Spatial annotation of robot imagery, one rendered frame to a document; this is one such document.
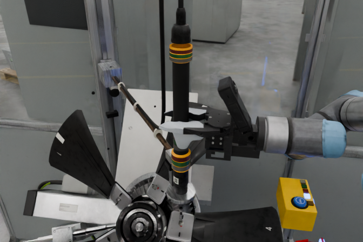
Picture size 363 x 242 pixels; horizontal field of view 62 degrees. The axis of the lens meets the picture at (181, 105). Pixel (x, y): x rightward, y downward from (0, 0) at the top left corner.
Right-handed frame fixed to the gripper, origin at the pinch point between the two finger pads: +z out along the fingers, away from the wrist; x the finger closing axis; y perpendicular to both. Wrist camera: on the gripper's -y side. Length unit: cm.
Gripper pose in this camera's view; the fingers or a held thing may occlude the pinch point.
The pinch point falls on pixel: (167, 117)
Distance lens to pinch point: 64.5
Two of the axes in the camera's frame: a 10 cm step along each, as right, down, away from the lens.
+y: 0.0, 8.9, 4.6
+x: 1.5, -4.6, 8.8
